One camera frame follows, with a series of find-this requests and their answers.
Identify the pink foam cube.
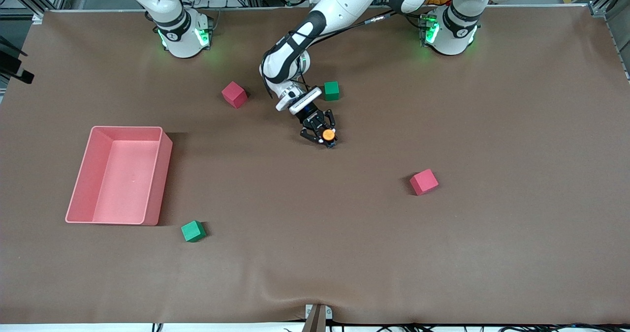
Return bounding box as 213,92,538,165
409,169,440,196
221,81,248,109

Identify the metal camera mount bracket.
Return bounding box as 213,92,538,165
301,303,333,332

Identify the brown table mat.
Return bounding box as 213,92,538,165
0,5,630,325

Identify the pink plastic bin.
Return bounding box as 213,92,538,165
65,126,173,226

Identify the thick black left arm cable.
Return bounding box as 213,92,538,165
261,0,466,100

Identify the aluminium frame rail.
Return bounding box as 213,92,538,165
586,0,630,45

